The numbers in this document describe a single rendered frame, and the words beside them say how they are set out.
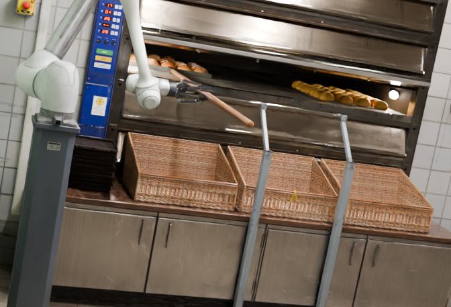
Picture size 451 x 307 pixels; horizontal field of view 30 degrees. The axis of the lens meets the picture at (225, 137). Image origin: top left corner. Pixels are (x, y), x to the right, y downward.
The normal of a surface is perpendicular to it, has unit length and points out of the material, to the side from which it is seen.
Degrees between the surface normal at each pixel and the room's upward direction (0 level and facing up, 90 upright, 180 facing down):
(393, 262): 89
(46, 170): 90
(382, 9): 70
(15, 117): 90
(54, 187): 90
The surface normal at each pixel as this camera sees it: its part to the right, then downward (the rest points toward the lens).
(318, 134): 0.30, -0.14
